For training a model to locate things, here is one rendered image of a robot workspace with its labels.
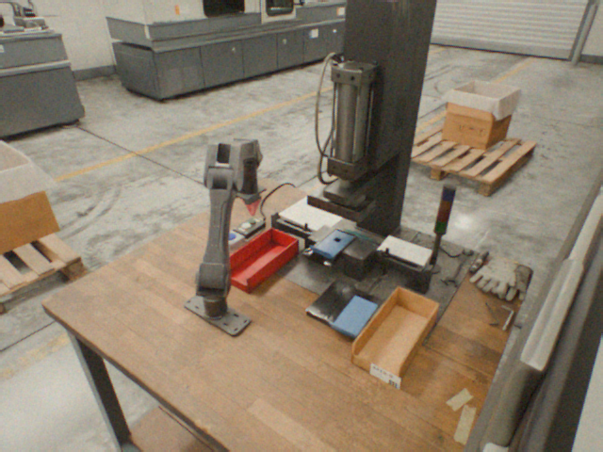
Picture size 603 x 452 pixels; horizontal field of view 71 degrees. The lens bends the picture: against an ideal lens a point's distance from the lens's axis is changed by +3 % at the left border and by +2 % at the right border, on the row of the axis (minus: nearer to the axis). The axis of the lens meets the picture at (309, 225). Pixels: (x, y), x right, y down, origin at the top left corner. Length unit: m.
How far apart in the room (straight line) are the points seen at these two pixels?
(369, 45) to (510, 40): 9.40
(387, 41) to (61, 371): 2.10
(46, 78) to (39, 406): 3.83
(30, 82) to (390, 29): 4.69
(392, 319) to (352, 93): 0.60
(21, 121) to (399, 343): 4.87
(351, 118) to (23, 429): 1.91
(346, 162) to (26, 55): 4.59
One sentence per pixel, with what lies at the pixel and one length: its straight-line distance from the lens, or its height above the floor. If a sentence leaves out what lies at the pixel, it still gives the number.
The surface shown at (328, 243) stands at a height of 0.99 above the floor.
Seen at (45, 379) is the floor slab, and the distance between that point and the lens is 2.49.
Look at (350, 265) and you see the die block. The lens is 1.27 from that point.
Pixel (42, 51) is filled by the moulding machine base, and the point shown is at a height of 0.83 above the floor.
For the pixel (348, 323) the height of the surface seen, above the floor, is 0.92.
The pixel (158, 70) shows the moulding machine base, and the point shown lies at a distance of 6.11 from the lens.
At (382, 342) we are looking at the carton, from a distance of 1.13.
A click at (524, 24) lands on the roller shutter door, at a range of 10.39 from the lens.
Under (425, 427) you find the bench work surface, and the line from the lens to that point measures 1.01.
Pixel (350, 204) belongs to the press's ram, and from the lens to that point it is 1.19.
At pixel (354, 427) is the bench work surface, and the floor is 0.90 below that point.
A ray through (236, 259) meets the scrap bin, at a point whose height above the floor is 0.93.
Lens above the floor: 1.74
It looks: 33 degrees down
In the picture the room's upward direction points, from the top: 1 degrees clockwise
